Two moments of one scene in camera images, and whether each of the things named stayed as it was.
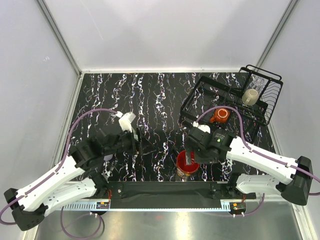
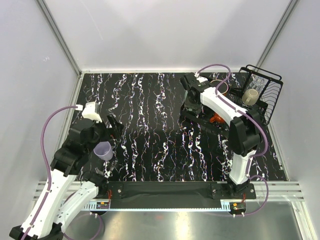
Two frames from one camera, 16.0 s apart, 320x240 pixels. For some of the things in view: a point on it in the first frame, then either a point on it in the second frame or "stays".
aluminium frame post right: (276, 32) stays
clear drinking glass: (258, 83) stays
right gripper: (190, 148) → (187, 105)
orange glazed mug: (221, 115) stays
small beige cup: (250, 96) stays
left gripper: (142, 147) → (114, 133)
